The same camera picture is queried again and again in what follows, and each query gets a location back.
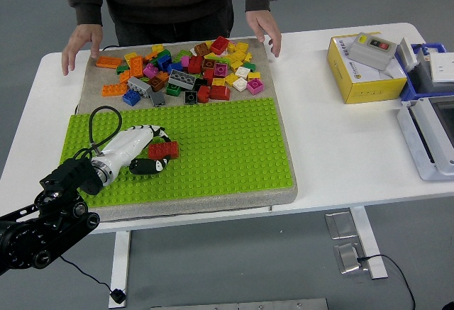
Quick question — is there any red long toy brick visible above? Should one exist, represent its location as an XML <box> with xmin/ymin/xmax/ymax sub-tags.
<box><xmin>148</xmin><ymin>140</ymin><xmax>180</xmax><ymax>161</ymax></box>

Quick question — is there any blue plastic bin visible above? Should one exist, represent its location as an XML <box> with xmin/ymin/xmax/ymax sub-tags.
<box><xmin>395</xmin><ymin>43</ymin><xmax>454</xmax><ymax>104</ymax></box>

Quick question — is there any light grey junction box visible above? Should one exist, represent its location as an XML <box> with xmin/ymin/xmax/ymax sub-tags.
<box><xmin>396</xmin><ymin>95</ymin><xmax>454</xmax><ymax>182</ymax></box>

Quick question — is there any silver floor plate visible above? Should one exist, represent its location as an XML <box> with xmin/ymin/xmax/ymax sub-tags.
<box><xmin>333</xmin><ymin>242</ymin><xmax>370</xmax><ymax>275</ymax></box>
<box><xmin>325</xmin><ymin>211</ymin><xmax>358</xmax><ymax>240</ymax></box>

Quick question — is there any person's left hand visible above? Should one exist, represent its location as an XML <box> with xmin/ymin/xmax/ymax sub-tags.
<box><xmin>245</xmin><ymin>9</ymin><xmax>282</xmax><ymax>58</ymax></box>

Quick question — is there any white wall socket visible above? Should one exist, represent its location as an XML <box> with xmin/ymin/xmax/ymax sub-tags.
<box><xmin>429</xmin><ymin>52</ymin><xmax>454</xmax><ymax>84</ymax></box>

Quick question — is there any person's right hand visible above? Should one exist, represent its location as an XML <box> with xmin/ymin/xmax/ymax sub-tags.
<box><xmin>61</xmin><ymin>23</ymin><xmax>104</xmax><ymax>77</ymax></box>

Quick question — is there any dark grey plastic component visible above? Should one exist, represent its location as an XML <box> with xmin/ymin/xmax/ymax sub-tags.
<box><xmin>411</xmin><ymin>48</ymin><xmax>436</xmax><ymax>93</ymax></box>

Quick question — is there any metal floor strip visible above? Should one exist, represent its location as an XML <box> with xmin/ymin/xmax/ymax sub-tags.
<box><xmin>150</xmin><ymin>298</ymin><xmax>329</xmax><ymax>310</ymax></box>

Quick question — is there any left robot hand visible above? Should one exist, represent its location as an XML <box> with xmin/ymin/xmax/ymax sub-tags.
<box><xmin>98</xmin><ymin>124</ymin><xmax>171</xmax><ymax>182</ymax></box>

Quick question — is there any green studded baseplate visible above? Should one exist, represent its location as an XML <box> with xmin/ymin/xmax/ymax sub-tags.
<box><xmin>59</xmin><ymin>96</ymin><xmax>297</xmax><ymax>209</ymax></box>

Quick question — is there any light grey long toy brick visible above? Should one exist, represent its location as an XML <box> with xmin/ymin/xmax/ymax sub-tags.
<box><xmin>126</xmin><ymin>77</ymin><xmax>153</xmax><ymax>99</ymax></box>

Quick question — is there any white table leg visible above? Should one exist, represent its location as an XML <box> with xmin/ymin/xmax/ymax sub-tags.
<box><xmin>349</xmin><ymin>206</ymin><xmax>389</xmax><ymax>280</ymax></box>
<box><xmin>108</xmin><ymin>230</ymin><xmax>132</xmax><ymax>309</ymax></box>

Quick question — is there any black floor cable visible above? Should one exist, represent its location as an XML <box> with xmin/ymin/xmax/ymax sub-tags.
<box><xmin>356</xmin><ymin>254</ymin><xmax>416</xmax><ymax>310</ymax></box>

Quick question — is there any orange long toy brick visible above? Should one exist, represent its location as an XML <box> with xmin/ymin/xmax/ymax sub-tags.
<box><xmin>95</xmin><ymin>55</ymin><xmax>123</xmax><ymax>70</ymax></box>
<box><xmin>101</xmin><ymin>82</ymin><xmax>128</xmax><ymax>97</ymax></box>
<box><xmin>128</xmin><ymin>55</ymin><xmax>144</xmax><ymax>78</ymax></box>

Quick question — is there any white table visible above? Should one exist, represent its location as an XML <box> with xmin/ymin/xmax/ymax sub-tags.
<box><xmin>0</xmin><ymin>22</ymin><xmax>454</xmax><ymax>243</ymax></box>

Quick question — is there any yellow cardboard box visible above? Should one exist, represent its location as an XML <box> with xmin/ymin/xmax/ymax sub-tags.
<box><xmin>326</xmin><ymin>33</ymin><xmax>408</xmax><ymax>105</ymax></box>

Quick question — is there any white plastic component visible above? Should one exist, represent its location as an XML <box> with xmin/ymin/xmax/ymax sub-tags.
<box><xmin>396</xmin><ymin>37</ymin><xmax>419</xmax><ymax>73</ymax></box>

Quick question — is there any grey switch box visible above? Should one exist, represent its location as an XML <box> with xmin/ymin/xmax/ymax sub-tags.
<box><xmin>349</xmin><ymin>32</ymin><xmax>397</xmax><ymax>72</ymax></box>

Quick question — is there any grey foam mat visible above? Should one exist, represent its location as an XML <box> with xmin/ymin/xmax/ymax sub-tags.
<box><xmin>77</xmin><ymin>38</ymin><xmax>299</xmax><ymax>223</ymax></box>

